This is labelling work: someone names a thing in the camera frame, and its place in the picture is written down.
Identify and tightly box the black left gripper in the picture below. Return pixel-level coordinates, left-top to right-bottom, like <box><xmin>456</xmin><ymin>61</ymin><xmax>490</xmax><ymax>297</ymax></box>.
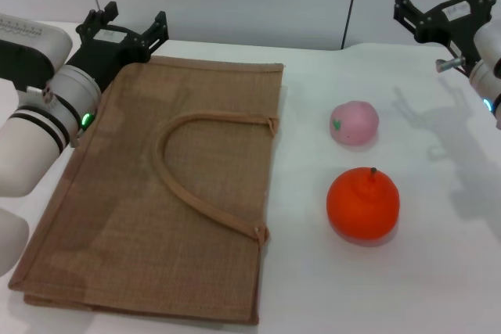
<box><xmin>64</xmin><ymin>1</ymin><xmax>170</xmax><ymax>93</ymax></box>

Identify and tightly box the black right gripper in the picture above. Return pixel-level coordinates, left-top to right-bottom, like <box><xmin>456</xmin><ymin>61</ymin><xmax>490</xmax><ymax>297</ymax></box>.
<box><xmin>394</xmin><ymin>0</ymin><xmax>494</xmax><ymax>58</ymax></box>

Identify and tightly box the pink toy peach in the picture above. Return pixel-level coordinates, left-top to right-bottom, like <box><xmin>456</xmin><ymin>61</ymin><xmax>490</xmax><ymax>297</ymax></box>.
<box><xmin>329</xmin><ymin>100</ymin><xmax>380</xmax><ymax>149</ymax></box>

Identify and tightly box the brown jute handbag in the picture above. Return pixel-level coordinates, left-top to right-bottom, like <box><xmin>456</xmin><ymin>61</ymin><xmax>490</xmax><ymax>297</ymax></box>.
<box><xmin>8</xmin><ymin>54</ymin><xmax>286</xmax><ymax>325</ymax></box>

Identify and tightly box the orange toy fruit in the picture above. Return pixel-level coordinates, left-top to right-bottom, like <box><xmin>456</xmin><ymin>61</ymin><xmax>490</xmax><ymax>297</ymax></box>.
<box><xmin>326</xmin><ymin>167</ymin><xmax>401</xmax><ymax>242</ymax></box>

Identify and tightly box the silver bolt on right gripper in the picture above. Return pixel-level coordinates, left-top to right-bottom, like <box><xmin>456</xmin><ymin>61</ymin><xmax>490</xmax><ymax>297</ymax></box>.
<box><xmin>435</xmin><ymin>56</ymin><xmax>465</xmax><ymax>74</ymax></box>

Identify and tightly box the thin dark wall cable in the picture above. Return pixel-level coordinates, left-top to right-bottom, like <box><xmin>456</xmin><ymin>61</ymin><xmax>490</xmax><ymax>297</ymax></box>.
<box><xmin>343</xmin><ymin>0</ymin><xmax>363</xmax><ymax>51</ymax></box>

